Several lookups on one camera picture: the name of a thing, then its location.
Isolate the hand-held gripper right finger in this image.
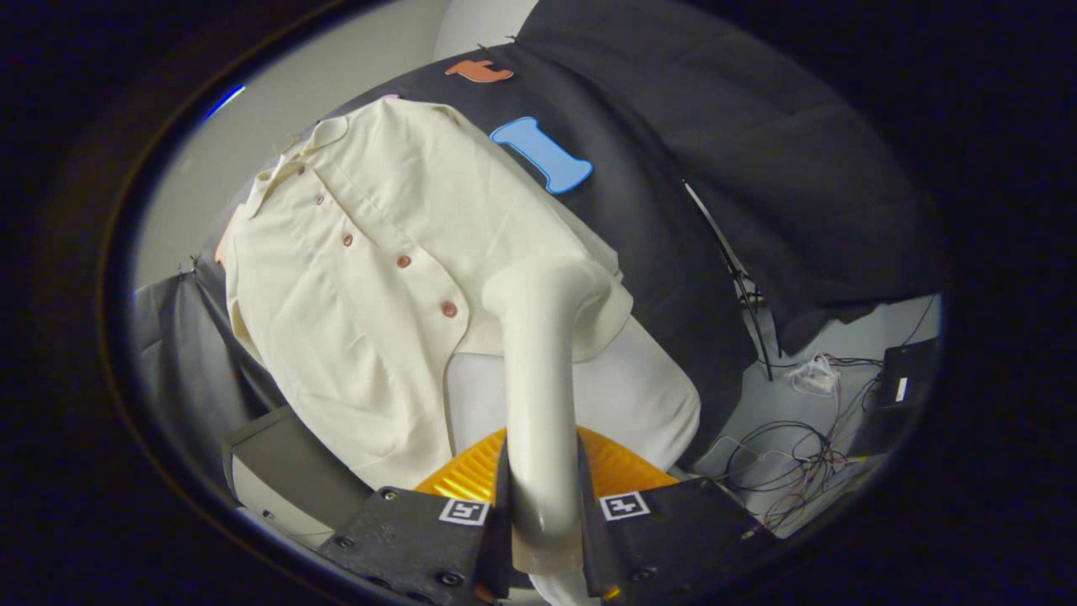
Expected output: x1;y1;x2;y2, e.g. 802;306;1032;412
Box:
575;426;779;600

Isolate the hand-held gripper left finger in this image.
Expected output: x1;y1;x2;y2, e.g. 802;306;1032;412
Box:
320;428;512;603

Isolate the white garment steamer head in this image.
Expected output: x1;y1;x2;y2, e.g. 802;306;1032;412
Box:
481;257;611;575

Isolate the cream button-up shirt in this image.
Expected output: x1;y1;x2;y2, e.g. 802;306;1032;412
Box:
225;99;634;491

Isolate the grey-topped white cabinet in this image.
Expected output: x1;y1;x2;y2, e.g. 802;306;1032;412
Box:
223;407;377;548

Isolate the white power adapter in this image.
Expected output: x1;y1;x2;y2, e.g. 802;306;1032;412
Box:
787;353;842;398

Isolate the black electronics box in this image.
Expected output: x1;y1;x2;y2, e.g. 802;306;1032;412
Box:
850;337;941;460

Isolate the black backdrop cloth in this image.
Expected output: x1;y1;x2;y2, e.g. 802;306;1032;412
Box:
135;0;952;472

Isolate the tangle of cables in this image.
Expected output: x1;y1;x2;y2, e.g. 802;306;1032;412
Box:
698;295;939;535

